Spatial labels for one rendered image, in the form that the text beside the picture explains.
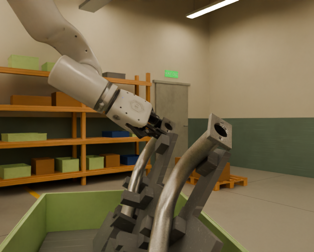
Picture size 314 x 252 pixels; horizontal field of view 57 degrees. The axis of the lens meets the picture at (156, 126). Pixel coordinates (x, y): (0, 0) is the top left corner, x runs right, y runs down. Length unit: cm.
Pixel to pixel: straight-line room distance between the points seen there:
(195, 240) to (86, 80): 46
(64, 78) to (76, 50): 12
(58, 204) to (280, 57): 667
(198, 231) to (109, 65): 614
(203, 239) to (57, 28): 54
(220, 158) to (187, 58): 746
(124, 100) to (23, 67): 456
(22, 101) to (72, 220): 438
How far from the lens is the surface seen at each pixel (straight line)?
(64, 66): 74
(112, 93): 73
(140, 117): 74
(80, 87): 73
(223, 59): 819
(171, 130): 79
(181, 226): 48
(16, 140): 517
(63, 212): 96
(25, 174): 528
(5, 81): 574
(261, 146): 737
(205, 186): 49
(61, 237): 92
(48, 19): 72
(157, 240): 45
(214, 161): 49
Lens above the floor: 118
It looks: 1 degrees down
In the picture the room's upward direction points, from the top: straight up
